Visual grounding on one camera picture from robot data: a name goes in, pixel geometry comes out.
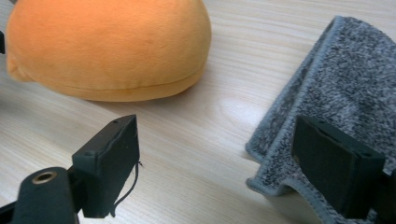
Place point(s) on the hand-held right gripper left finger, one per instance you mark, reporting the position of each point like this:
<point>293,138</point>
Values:
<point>109,161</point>

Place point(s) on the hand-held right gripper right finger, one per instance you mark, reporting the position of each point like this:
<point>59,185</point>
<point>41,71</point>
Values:
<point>330,168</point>

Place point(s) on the grey towel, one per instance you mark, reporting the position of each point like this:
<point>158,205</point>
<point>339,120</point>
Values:
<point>348,77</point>

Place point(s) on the orange plush toy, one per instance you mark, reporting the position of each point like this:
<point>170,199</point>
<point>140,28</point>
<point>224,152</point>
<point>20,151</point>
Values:
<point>109,46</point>

